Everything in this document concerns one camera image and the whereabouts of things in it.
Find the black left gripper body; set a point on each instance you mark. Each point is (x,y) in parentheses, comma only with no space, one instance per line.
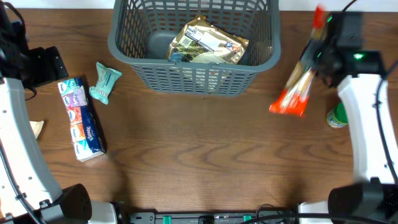
(46,69)

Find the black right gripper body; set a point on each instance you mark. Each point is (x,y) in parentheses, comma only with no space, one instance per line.
(319,61)

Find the orange spaghetti packet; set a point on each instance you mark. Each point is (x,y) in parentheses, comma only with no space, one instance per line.
(294,97)

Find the gold foil food pouch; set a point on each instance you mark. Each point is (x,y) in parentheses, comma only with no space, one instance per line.
(201,42)

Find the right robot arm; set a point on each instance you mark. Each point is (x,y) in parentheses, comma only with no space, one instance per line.
(361,80)

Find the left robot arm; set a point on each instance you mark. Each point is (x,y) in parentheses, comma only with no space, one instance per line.
(29,191)

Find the crumpled beige paper bag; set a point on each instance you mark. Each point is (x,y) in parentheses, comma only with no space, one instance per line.
(36,127)

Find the green lid jar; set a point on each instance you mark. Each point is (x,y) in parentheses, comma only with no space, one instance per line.
(337,118)

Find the teal snack packet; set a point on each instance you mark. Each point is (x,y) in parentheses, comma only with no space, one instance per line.
(107,77)

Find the Kleenex tissue multipack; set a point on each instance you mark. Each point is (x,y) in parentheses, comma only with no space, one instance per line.
(86,141)

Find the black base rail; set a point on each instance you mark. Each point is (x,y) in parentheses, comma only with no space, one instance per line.
(128,215)

